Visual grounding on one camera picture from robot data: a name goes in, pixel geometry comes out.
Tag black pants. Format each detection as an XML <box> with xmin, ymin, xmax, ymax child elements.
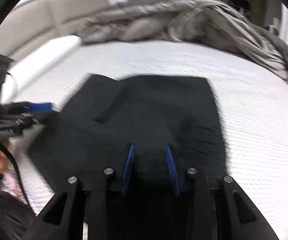
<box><xmin>29</xmin><ymin>75</ymin><xmax>226</xmax><ymax>191</ymax></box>

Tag white pillow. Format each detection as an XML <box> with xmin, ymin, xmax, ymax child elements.
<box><xmin>0</xmin><ymin>35</ymin><xmax>81</xmax><ymax>104</ymax></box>

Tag white patterned mattress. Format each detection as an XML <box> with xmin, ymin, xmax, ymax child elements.
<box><xmin>1</xmin><ymin>36</ymin><xmax>288</xmax><ymax>239</ymax></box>

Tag grey crumpled duvet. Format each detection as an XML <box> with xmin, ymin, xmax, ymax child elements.
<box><xmin>78</xmin><ymin>0</ymin><xmax>288</xmax><ymax>84</ymax></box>

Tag black cable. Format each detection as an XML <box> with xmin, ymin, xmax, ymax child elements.
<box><xmin>0</xmin><ymin>127</ymin><xmax>37</xmax><ymax>215</ymax></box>

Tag beige padded headboard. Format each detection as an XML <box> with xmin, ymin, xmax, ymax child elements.
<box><xmin>0</xmin><ymin>0</ymin><xmax>110</xmax><ymax>61</ymax></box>

